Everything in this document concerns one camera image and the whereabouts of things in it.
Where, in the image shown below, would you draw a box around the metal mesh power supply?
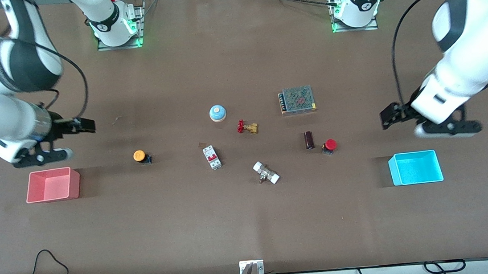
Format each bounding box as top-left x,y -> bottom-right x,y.
277,85 -> 318,116

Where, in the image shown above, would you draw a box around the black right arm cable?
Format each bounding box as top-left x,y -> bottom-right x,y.
3,0 -> 92,128

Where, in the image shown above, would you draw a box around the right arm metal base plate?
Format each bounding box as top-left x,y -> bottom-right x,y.
93,0 -> 149,52

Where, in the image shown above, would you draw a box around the blue white dome button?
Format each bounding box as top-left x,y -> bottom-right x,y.
208,104 -> 229,123

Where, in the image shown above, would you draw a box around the silver valve white ends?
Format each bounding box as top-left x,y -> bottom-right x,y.
252,159 -> 281,187

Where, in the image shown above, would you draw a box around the yellow push button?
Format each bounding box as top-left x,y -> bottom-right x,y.
132,149 -> 153,167

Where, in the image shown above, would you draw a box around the white red circuit breaker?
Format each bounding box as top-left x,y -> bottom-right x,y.
202,144 -> 223,171

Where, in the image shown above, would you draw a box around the cyan plastic box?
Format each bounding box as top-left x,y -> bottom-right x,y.
387,149 -> 445,187

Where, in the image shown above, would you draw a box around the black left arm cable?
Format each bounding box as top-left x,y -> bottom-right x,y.
386,0 -> 488,107

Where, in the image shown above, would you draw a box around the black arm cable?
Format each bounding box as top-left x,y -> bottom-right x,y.
386,0 -> 488,107
3,0 -> 92,128

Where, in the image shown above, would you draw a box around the pink plastic box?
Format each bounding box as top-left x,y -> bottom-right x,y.
24,166 -> 83,204

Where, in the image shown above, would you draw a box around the black coiled floor cable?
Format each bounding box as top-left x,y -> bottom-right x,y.
423,258 -> 467,274

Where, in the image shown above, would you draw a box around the red mushroom push button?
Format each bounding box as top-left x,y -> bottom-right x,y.
320,139 -> 338,157

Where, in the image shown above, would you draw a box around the white table edge bracket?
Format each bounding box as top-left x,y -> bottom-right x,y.
238,259 -> 266,274

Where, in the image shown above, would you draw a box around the brass valve red handle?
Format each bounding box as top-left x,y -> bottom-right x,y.
236,118 -> 260,136

